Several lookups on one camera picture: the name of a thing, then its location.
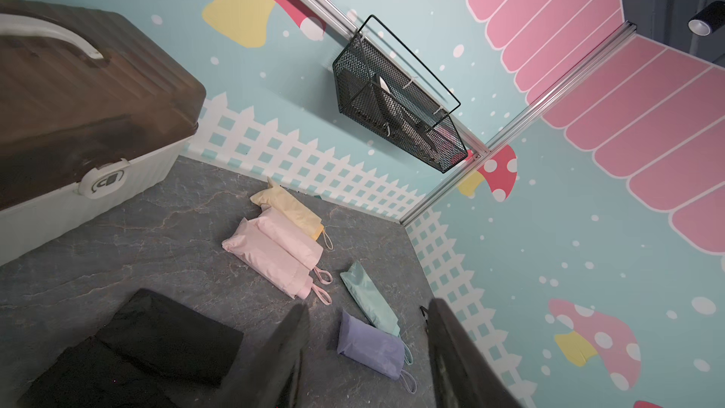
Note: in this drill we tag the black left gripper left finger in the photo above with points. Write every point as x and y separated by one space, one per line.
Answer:
274 377

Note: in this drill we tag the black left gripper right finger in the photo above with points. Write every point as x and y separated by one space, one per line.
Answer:
461 376

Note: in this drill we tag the lilac sleeved umbrella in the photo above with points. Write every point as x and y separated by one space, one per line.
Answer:
375 349

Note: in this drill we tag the black umbrella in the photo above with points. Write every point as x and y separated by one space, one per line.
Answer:
92 375

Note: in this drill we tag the mint green sleeved umbrella right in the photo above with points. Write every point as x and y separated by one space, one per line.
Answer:
372 304

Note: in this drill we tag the pink sleeved umbrella front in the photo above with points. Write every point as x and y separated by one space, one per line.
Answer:
273 262

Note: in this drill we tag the beige sleeved umbrella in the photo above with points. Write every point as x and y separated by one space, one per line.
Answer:
277 197

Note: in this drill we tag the brown lidded white toolbox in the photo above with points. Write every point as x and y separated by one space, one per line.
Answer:
93 113

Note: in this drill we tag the black wire wall basket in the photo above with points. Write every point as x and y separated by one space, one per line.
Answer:
353 71

